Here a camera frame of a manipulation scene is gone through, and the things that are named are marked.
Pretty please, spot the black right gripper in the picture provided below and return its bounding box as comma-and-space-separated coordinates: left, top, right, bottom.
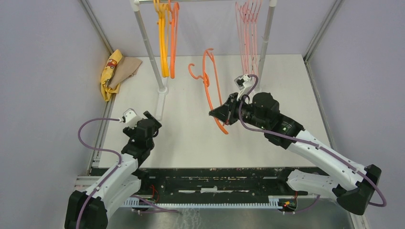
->
210, 92, 268, 130

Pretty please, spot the orange plastic hanger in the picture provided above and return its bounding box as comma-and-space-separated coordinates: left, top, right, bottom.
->
188, 48, 229, 135
168, 0, 180, 79

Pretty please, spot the yellow plastic hanger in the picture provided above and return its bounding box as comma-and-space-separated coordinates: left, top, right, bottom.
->
152, 0, 168, 78
156, 0, 171, 78

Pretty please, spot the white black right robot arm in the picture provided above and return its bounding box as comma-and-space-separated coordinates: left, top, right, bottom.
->
209, 93, 386, 215

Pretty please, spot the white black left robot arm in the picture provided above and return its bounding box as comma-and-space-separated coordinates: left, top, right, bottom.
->
64, 108, 162, 229

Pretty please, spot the white rack foot left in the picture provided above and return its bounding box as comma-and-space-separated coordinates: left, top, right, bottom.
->
155, 77, 169, 120

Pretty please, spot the beige cloth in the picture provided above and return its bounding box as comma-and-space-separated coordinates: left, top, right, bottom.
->
108, 57, 143, 89

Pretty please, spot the yellow printed cloth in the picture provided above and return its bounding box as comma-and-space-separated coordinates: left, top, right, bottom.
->
100, 50, 123, 102

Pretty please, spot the grey rack pole right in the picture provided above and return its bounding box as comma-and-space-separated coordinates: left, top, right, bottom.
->
259, 0, 277, 67

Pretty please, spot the grey rack pole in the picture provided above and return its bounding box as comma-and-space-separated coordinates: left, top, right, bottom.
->
129, 0, 166, 93
259, 0, 277, 67

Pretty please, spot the grey rack pole left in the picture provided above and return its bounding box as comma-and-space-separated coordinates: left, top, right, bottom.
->
129, 0, 166, 93

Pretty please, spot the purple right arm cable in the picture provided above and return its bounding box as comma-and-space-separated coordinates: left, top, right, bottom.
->
238, 74, 387, 214

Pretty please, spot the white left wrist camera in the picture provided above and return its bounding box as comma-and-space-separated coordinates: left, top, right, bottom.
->
119, 108, 142, 129

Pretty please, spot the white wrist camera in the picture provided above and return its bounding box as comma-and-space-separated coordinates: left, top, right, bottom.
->
234, 74, 254, 101
119, 108, 142, 129

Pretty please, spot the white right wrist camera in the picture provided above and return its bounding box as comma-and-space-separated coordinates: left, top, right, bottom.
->
234, 74, 254, 101

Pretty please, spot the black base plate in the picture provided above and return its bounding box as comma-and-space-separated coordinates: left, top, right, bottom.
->
135, 167, 314, 204

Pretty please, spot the white slotted cable duct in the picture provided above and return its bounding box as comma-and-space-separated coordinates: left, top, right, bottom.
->
121, 197, 282, 209

